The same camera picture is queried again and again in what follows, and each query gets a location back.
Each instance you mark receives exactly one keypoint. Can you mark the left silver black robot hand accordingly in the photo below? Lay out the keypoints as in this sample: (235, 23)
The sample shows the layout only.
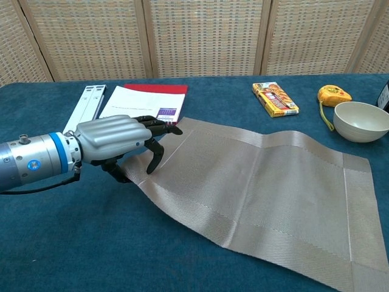
(112, 137)

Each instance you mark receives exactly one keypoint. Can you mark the yellow tape measure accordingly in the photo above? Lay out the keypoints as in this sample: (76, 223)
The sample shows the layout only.
(332, 94)

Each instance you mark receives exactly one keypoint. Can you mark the woven bamboo folding screen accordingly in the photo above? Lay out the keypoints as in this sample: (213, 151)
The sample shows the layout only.
(206, 36)

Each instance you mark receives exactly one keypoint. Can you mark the yellow snack box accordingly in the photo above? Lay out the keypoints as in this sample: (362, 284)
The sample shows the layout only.
(275, 98)

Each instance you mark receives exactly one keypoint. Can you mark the gray woven placemat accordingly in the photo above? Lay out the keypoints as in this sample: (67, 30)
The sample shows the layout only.
(273, 188)

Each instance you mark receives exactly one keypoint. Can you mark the white bowl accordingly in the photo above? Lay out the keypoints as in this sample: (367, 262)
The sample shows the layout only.
(360, 124)

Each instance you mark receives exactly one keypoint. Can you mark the blue felt table cover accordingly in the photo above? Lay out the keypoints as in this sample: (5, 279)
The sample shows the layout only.
(60, 237)

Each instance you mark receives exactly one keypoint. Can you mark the white folding stand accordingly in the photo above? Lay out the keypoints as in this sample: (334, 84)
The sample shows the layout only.
(88, 100)

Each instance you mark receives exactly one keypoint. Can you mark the white red spiral notebook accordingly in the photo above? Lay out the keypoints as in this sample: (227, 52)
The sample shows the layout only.
(136, 100)

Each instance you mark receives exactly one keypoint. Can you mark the black cardboard box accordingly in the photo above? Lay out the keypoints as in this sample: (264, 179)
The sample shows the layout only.
(384, 97)

